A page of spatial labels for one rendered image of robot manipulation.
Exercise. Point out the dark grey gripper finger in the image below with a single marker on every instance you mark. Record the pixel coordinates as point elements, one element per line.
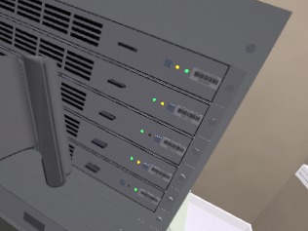
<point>31,114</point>

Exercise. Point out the grey server rack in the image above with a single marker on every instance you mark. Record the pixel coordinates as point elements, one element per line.
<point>151,108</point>

